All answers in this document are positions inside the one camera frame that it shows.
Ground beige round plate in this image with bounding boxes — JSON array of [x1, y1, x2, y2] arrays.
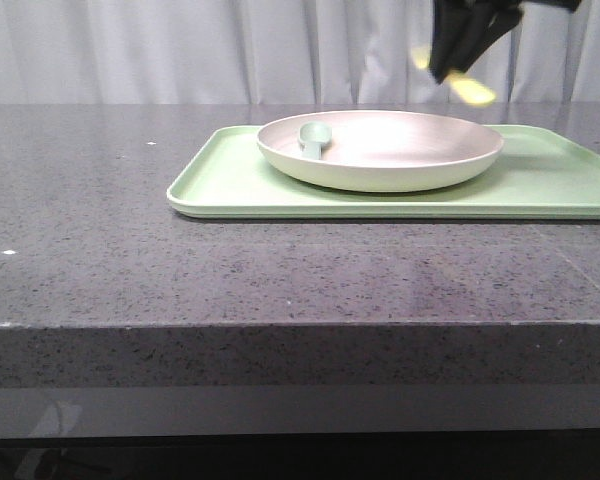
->
[[257, 110, 504, 193]]

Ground yellow plastic fork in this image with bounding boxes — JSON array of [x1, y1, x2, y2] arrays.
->
[[410, 45, 497, 107]]

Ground light green rectangular tray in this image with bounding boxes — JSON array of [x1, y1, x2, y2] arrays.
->
[[166, 125, 600, 220]]

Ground white pleated curtain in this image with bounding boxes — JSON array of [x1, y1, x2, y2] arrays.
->
[[0, 1, 600, 104]]

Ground black gloved hand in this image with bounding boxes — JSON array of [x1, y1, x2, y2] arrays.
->
[[428, 0, 581, 85]]

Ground sage green spoon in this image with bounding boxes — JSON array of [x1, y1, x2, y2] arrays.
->
[[298, 121, 332, 160]]

